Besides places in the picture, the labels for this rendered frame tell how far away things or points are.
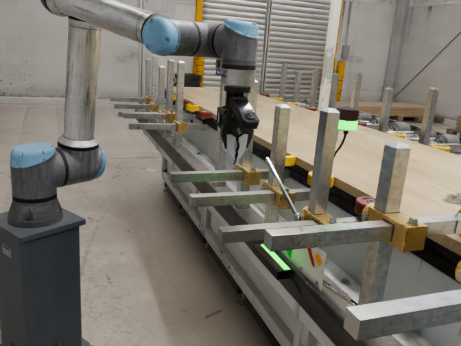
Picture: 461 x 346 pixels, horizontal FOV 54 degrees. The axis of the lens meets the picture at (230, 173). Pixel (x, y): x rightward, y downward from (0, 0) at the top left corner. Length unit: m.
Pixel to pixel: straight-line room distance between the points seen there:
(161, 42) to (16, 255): 0.96
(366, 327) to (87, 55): 1.35
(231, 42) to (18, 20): 7.87
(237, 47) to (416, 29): 10.34
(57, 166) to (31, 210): 0.18
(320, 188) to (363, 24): 10.14
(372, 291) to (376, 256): 0.08
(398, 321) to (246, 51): 0.77
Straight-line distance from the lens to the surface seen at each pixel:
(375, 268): 0.98
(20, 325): 1.89
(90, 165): 1.80
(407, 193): 1.36
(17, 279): 1.80
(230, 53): 1.18
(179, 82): 2.50
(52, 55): 8.93
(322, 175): 1.13
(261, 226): 1.07
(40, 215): 1.73
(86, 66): 1.69
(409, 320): 0.64
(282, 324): 1.99
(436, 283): 1.18
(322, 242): 0.83
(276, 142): 1.34
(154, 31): 1.16
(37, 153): 1.68
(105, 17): 1.33
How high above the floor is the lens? 1.27
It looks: 16 degrees down
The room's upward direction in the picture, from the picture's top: 4 degrees clockwise
